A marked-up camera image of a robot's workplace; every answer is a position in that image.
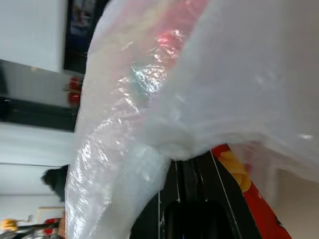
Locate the yellow round object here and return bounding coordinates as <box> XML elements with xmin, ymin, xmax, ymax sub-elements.
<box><xmin>0</xmin><ymin>218</ymin><xmax>18</xmax><ymax>233</ymax></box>

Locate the red flower bunch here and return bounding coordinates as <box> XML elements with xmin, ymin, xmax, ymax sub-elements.
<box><xmin>65</xmin><ymin>75</ymin><xmax>82</xmax><ymax>107</ymax></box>

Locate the black-haired bystander head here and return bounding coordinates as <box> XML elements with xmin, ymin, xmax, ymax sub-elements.
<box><xmin>40</xmin><ymin>165</ymin><xmax>70</xmax><ymax>203</ymax></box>

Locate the black glossy cabinet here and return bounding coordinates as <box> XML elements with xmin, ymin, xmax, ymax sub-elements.
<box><xmin>0</xmin><ymin>59</ymin><xmax>78</xmax><ymax>132</ymax></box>

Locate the translucent white plastic bag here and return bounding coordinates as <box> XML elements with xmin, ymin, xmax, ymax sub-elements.
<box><xmin>63</xmin><ymin>0</ymin><xmax>319</xmax><ymax>239</ymax></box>

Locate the black framed wall screen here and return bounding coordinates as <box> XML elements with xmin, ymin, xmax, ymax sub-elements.
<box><xmin>63</xmin><ymin>0</ymin><xmax>98</xmax><ymax>73</ymax></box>

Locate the small red object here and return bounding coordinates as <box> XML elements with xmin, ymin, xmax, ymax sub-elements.
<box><xmin>44</xmin><ymin>217</ymin><xmax>62</xmax><ymax>235</ymax></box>

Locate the red and yellow packet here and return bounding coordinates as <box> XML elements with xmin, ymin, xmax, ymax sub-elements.
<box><xmin>216</xmin><ymin>143</ymin><xmax>293</xmax><ymax>239</ymax></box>

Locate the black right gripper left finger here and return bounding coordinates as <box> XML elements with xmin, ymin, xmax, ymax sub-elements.
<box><xmin>129</xmin><ymin>158</ymin><xmax>206</xmax><ymax>239</ymax></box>

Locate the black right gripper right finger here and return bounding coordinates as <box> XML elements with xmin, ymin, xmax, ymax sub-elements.
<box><xmin>194</xmin><ymin>143</ymin><xmax>262</xmax><ymax>239</ymax></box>

